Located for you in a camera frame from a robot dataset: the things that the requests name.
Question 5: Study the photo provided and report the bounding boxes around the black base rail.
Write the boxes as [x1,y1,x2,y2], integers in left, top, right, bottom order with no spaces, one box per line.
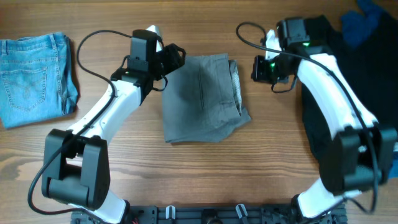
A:
[70,203,348,224]

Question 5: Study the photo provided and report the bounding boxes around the left black cable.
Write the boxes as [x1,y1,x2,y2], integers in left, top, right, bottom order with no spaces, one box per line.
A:
[27,29,134,216]

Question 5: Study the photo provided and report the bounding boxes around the black garment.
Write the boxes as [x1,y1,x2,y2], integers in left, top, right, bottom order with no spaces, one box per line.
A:
[300,12,398,162]

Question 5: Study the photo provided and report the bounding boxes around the folded light blue jeans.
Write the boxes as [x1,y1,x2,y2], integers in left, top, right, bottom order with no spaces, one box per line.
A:
[1,32,78,129]

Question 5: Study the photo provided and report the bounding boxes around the black cable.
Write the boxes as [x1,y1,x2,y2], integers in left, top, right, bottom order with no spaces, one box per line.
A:
[27,29,134,216]
[235,21,380,222]

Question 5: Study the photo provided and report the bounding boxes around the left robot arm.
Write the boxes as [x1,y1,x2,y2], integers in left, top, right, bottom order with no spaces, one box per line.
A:
[28,25,186,223]

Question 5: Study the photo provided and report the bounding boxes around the grey shorts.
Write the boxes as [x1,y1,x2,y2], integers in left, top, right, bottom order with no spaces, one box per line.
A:
[162,54,251,143]

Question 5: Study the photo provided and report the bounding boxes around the right black cable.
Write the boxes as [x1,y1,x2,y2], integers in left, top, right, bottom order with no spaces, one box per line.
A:
[235,21,380,222]

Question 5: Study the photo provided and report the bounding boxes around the dark blue garment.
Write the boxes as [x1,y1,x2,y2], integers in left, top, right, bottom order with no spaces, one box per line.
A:
[340,0,398,180]

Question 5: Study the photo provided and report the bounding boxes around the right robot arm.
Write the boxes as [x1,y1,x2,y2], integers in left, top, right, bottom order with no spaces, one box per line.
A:
[251,17,397,223]

